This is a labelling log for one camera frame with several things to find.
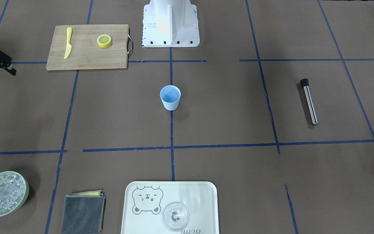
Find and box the yellow lemon half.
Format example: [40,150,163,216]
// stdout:
[97,34,112,48]

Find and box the clear wine glass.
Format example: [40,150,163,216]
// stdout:
[162,201,190,231]

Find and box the steel muddler with black cap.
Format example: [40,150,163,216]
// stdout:
[300,78,318,125]

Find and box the green bowl of ice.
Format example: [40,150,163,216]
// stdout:
[0,171,30,217]

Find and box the wooden cutting board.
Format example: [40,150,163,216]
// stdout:
[46,25,133,71]

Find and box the grey folded cloth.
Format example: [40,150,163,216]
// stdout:
[60,190,106,234]

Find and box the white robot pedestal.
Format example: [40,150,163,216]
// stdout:
[142,0,200,48]

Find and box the yellow plastic knife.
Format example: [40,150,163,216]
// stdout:
[64,27,73,59]

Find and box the cream serving tray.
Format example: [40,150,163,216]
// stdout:
[121,181,219,234]

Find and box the light blue cup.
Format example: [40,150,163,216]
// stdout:
[160,85,181,111]

